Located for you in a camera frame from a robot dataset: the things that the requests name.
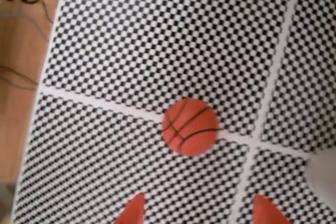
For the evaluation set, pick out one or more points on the orange mini basketball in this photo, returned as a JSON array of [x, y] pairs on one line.
[[190, 127]]

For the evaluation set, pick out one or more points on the black white checkerboard paper sheet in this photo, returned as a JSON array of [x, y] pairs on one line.
[[157, 37], [275, 176], [78, 155], [309, 77]]

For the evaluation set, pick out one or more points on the white paper cup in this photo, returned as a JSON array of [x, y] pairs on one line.
[[325, 182]]

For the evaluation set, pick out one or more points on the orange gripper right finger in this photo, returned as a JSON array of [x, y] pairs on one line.
[[265, 213]]

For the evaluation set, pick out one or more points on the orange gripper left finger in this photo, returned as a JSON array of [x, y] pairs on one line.
[[135, 211]]

